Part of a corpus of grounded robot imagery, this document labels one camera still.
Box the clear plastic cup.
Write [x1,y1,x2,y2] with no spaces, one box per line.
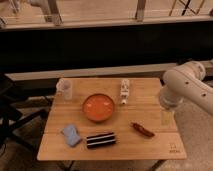
[56,78,72,100]

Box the translucent yellowish gripper finger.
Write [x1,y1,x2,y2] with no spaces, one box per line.
[162,110,173,126]

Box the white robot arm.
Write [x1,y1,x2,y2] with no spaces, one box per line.
[158,61,213,117]

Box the orange ceramic bowl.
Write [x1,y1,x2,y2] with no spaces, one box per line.
[82,94,115,122]

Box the dark red chili pepper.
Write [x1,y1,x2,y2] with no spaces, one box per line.
[132,122,155,138]

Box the black white striped box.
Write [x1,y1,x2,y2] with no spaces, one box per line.
[86,132,116,149]

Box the black chair frame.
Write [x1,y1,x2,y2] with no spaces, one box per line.
[0,73,48,151]

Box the white tube bottle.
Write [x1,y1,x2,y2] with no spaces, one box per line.
[120,79,130,104]

